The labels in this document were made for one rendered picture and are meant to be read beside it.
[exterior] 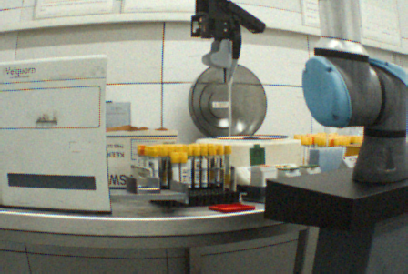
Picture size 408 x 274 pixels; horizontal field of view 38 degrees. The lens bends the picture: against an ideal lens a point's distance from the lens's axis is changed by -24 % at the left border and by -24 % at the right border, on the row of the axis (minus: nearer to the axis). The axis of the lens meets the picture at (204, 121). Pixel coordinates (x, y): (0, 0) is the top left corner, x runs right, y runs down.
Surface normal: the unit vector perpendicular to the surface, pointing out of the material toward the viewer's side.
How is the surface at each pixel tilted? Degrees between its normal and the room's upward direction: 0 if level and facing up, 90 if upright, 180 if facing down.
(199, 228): 90
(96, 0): 95
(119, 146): 94
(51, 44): 90
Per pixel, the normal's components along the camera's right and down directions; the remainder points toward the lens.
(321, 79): -0.88, 0.15
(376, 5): 0.50, 0.07
